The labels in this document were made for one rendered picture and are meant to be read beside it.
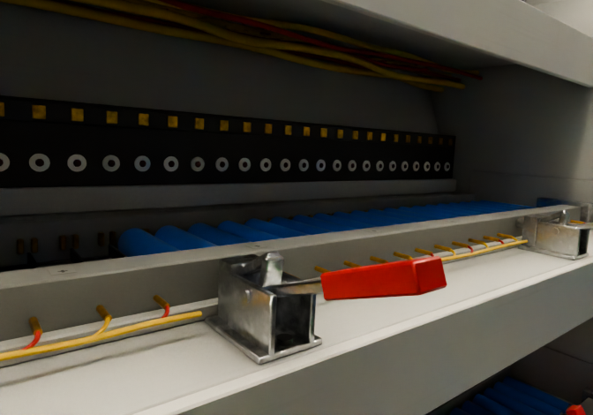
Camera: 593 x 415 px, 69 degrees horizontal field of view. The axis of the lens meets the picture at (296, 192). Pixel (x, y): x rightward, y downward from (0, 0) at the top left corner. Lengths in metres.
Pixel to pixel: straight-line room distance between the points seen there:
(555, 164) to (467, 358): 0.35
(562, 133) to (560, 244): 0.20
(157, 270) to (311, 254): 0.08
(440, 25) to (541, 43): 0.14
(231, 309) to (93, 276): 0.05
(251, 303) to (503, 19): 0.29
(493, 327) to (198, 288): 0.15
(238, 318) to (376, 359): 0.06
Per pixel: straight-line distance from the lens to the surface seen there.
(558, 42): 0.46
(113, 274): 0.17
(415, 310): 0.21
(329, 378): 0.16
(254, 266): 0.16
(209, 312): 0.19
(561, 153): 0.55
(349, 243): 0.23
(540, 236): 0.38
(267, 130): 0.36
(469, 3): 0.33
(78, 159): 0.30
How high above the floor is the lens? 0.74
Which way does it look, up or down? 8 degrees up
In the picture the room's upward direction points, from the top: 9 degrees counter-clockwise
